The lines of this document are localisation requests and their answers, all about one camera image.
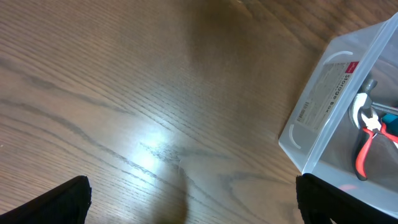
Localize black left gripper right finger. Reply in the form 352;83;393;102
296;174;397;224

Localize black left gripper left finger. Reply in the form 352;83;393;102
1;175;91;224

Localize clear plastic storage box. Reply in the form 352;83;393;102
279;16;397;219

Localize red-handled pliers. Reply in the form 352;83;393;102
354;108;397;181

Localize blue white screw box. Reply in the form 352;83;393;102
381;114;397;147

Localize small black-handled hammer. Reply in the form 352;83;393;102
348;78;397;129

